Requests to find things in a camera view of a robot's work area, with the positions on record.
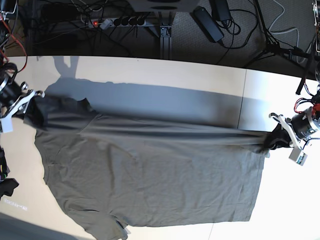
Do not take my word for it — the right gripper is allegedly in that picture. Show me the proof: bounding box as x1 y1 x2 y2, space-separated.
0 77 45 118

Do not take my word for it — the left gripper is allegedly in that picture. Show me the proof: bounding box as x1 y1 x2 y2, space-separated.
268 106 320 149

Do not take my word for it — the grey T-shirt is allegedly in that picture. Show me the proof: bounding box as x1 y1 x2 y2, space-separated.
23 96 291 240

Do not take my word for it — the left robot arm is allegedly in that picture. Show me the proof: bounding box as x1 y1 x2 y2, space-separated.
268 0 320 148

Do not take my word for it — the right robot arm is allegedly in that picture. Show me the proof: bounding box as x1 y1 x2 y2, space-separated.
0 0 45 120

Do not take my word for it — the black tripod stand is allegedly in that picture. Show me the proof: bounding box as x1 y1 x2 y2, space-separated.
243 0 316 77

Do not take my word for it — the black power strip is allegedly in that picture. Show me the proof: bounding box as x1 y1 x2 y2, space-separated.
81 16 147 30

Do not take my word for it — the black cloth pile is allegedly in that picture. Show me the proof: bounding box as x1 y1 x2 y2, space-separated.
0 147 19 198

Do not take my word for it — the white label sticker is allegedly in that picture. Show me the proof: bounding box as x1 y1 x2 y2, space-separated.
3 198 28 211

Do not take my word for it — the black power brick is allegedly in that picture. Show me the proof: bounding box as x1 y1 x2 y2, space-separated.
191 6 224 43
209 0 231 22

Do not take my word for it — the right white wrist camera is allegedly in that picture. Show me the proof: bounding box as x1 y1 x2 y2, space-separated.
0 116 13 134

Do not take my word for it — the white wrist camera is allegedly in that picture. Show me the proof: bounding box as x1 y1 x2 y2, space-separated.
0 116 13 134
289 147 308 166

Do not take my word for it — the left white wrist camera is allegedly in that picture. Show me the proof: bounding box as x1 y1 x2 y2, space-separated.
289 147 308 166

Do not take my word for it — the aluminium frame post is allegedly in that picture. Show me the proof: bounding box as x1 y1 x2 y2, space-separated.
159 25 172 60

